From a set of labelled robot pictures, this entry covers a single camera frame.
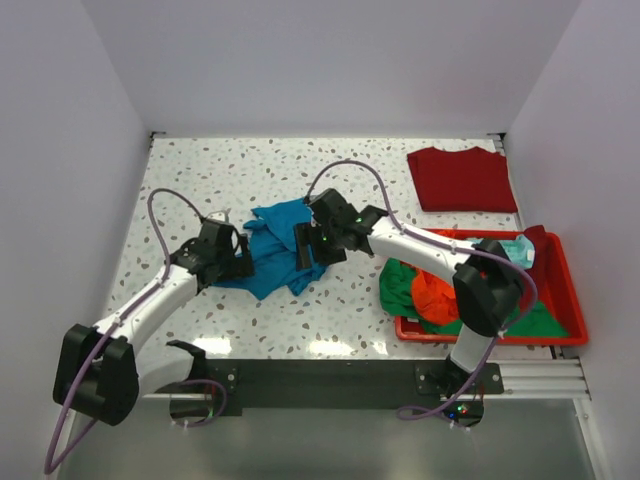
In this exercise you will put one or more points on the blue t shirt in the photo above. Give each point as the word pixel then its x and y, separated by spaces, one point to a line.
pixel 272 245

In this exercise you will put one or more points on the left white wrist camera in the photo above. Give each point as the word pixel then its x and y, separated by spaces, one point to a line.
pixel 218 216

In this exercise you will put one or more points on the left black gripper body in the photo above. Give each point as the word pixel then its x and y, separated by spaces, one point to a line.
pixel 226 254

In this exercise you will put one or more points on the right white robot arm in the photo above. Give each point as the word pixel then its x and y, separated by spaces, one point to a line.
pixel 488 287

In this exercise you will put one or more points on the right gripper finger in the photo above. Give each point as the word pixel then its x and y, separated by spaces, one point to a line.
pixel 303 259
pixel 324 253

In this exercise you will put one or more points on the dark red crumpled shirt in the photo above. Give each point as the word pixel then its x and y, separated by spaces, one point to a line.
pixel 537 235

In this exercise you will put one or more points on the light teal t shirt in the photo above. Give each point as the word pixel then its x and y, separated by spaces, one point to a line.
pixel 519 250

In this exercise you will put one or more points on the folded dark red t shirt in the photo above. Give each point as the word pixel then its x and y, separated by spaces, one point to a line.
pixel 467 180

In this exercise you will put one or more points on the aluminium frame rail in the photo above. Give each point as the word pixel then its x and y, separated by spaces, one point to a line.
pixel 559 379

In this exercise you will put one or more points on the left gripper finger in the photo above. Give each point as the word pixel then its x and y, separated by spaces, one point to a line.
pixel 243 249
pixel 238 267

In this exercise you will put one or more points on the orange t shirt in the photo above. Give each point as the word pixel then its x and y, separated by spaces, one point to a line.
pixel 433 299

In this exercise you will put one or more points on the green t shirt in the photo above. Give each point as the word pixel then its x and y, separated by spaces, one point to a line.
pixel 395 298

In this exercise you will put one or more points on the red plastic bin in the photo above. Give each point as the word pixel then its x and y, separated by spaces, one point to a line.
pixel 558 296

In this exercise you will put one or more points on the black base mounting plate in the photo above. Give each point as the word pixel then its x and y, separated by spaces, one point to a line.
pixel 321 384

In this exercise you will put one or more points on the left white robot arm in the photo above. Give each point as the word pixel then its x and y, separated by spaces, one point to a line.
pixel 97 374

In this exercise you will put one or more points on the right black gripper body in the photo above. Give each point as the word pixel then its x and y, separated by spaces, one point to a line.
pixel 327 235

